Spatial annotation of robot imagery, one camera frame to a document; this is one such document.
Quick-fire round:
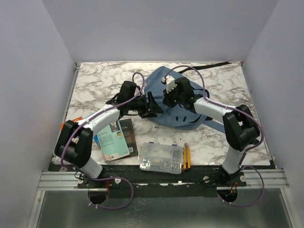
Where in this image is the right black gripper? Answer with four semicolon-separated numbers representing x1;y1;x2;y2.
163;85;184;109

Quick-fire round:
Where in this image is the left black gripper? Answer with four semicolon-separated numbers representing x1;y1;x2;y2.
128;92;164;118

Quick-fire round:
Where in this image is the blue student backpack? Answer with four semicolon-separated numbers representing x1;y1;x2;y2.
143;61;259;144

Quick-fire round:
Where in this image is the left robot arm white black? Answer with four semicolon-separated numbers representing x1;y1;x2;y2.
54;81;163;188

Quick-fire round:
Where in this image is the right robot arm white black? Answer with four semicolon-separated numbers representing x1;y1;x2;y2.
161;76;260;186

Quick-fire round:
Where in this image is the blue blister pack card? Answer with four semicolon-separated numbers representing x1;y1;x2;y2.
93;135;101;149

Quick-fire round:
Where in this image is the black paperback book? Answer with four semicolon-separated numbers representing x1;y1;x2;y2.
119;118;138;158

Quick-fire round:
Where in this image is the clear plastic screw box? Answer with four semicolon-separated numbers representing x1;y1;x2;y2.
139;142;183;174

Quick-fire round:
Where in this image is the teal paperback book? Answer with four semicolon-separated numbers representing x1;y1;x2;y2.
97;121;130;163

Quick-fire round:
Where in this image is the yellow utility knife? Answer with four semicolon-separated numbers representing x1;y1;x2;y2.
182;143;191;171

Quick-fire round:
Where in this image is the orange treehouse book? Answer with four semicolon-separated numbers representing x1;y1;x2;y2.
60;117;83;130

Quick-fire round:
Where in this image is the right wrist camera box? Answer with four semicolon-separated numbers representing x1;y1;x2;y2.
161;76;176;94

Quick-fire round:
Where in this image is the black mounting base plate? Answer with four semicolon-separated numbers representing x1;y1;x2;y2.
47;162;277;199

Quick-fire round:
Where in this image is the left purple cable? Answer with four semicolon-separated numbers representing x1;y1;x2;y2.
60;72;146;209

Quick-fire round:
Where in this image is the aluminium rail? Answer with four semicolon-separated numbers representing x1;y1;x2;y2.
38;169;290;191

